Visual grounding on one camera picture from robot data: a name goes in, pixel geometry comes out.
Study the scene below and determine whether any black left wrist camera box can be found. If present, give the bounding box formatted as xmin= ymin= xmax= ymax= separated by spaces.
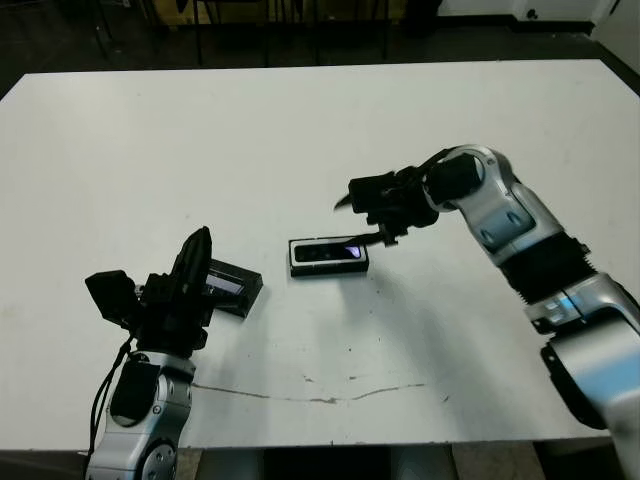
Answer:
xmin=84 ymin=269 xmax=139 ymax=329

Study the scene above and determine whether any black trash bin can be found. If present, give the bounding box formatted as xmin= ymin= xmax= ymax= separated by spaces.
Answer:
xmin=404 ymin=0 xmax=444 ymax=39

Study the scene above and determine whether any black oblong camera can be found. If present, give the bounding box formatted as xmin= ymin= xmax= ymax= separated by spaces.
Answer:
xmin=293 ymin=242 xmax=366 ymax=263

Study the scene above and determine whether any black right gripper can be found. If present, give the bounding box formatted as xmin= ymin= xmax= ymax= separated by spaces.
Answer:
xmin=333 ymin=167 xmax=441 ymax=248

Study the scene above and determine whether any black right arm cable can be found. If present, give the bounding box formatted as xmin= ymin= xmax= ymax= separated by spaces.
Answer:
xmin=418 ymin=149 xmax=454 ymax=176

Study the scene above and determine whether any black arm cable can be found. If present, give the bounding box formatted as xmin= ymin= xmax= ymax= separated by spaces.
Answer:
xmin=418 ymin=149 xmax=454 ymax=176
xmin=88 ymin=332 xmax=139 ymax=454

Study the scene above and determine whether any black box base white insert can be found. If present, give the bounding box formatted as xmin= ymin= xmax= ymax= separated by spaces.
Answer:
xmin=287 ymin=236 xmax=372 ymax=279

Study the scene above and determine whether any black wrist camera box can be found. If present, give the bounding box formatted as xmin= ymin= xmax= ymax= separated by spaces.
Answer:
xmin=348 ymin=171 xmax=401 ymax=214
xmin=84 ymin=269 xmax=139 ymax=329

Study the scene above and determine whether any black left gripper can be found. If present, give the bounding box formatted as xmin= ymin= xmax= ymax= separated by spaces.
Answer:
xmin=132 ymin=226 xmax=214 ymax=359

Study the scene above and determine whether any black box lid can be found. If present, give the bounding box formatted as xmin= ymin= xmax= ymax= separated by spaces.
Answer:
xmin=204 ymin=258 xmax=264 ymax=319

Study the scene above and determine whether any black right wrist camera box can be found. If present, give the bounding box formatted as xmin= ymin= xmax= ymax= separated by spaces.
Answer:
xmin=348 ymin=171 xmax=401 ymax=214

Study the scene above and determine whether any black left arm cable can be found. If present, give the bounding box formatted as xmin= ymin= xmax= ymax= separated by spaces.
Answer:
xmin=88 ymin=332 xmax=139 ymax=454

